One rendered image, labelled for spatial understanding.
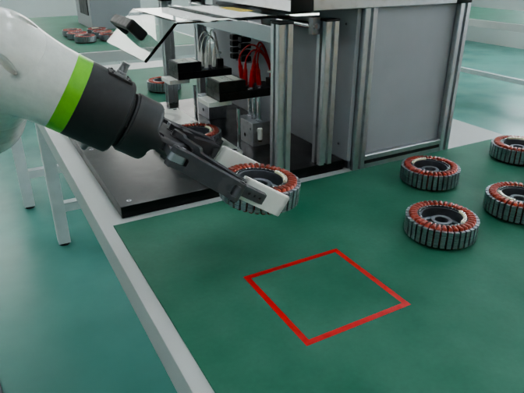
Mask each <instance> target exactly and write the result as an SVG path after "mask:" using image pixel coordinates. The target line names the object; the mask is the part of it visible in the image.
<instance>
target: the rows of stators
mask: <svg viewBox="0 0 524 393"><path fill-rule="evenodd" d="M489 154H490V156H492V157H493V158H496V159H497V160H499V161H502V162H506V163H510V164H511V165H513V164H515V165H517V164H519V165H524V136H522V137H521V136H516V135H514V136H513V135H510V136H509V135H506V136H505V135H503V136H498V137H495V138H493V139H492V140H491V143H490V150H489Z"/></svg>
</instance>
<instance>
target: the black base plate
mask: <svg viewBox="0 0 524 393"><path fill-rule="evenodd" d="M196 101H197V115H198V122H199V123H206V124H207V123H208V124H212V125H215V126H217V127H219V128H220V129H221V137H223V138H224V139H226V140H227V141H228V142H230V143H232V144H233V145H235V146H236V147H237V113H236V109H237V108H240V115H247V114H248V111H247V110H245V109H243V108H241V107H239V106H238V105H236V104H233V103H232V104H231V105H226V118H220V119H211V120H209V119H207V118H206V117H204V116H202V115H201V114H199V112H198V98H196ZM160 103H161V104H162V105H163V106H164V109H171V108H178V109H180V110H181V111H183V112H185V113H186V114H187V115H189V116H190V117H192V118H193V119H195V117H194V103H193V98H190V99H184V100H179V102H176V103H175V102H172V103H171V104H169V103H168V102H160ZM69 139H70V140H71V142H72V143H73V145H74V147H75V148H76V149H77V151H78V152H79V154H80V156H81V157H82V159H83V160H84V161H85V163H86V164H87V166H88V168H89V169H90V170H91V172H92V173H93V175H94V177H95V178H96V180H97V181H98V182H99V184H100V186H101V188H102V189H103V190H104V192H105V193H106V195H107V196H108V198H109V200H110V201H111V202H112V204H113V205H114V207H115V209H116V210H117V211H118V213H119V214H120V216H121V217H122V218H128V217H132V216H136V215H139V214H146V213H150V212H153V211H159V210H163V209H167V208H170V207H177V206H181V205H184V204H191V203H195V202H198V201H202V200H208V199H212V198H215V197H220V196H219V193H218V192H216V191H214V190H212V189H211V188H209V187H207V186H205V185H204V184H202V183H200V182H198V181H196V180H195V179H192V178H191V177H189V176H188V175H186V174H184V173H182V172H180V171H177V170H175V169H174V168H170V167H168V166H166V165H165V164H164V161H165V160H164V159H163V158H161V157H160V154H159V153H158V152H157V151H155V150H149V151H148V152H147V153H146V154H145V155H144V156H143V157H142V158H139V159H136V158H133V157H130V156H129V155H127V154H124V153H122V152H120V151H117V150H115V149H114V148H113V146H112V145H111V146H110V148H109V149H107V150H106V151H100V150H97V149H95V148H93V147H87V148H86V150H83V149H81V144H82V143H81V142H79V141H77V140H74V139H72V138H70V137H69ZM312 145H313V144H312V143H310V142H308V141H306V140H304V139H302V138H300V137H298V136H296V135H294V134H292V133H291V146H290V172H291V173H292V174H294V175H296V176H297V177H298V178H299V179H301V178H306V177H309V176H313V175H319V174H323V173H327V172H333V171H337V170H340V169H342V168H343V159H341V158H339V157H337V156H335V155H333V154H331V163H330V164H325V163H324V165H317V163H313V162H312ZM241 150H242V151H243V155H244V156H246V157H248V158H250V159H252V160H254V161H256V162H258V163H260V164H261V163H263V164H264V165H267V164H270V144H265V145H260V146H256V147H252V146H250V145H249V144H248V143H246V142H244V141H243V140H241Z"/></svg>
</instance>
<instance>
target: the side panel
mask: <svg viewBox="0 0 524 393"><path fill-rule="evenodd" d="M470 8H471V2H470V3H458V4H456V3H454V4H440V5H411V6H397V7H382V8H368V9H362V17H361V27H360V38H359V57H358V67H357V77H356V97H355V107H354V117H353V128H352V147H351V158H350V161H345V168H350V169H349V170H351V171H354V170H357V169H361V168H368V167H371V166H375V165H381V164H385V163H388V162H392V161H398V160H402V159H406V158H410V157H413V156H417V155H423V154H429V153H433V152H436V151H440V150H446V149H448V142H449V137H450V132H451V124H452V119H453V113H454V108H455V99H456V94H457V89H458V84H459V75H460V70H461V65H462V56H463V52H464V46H465V41H466V32H467V27H468V22H469V13H470Z"/></svg>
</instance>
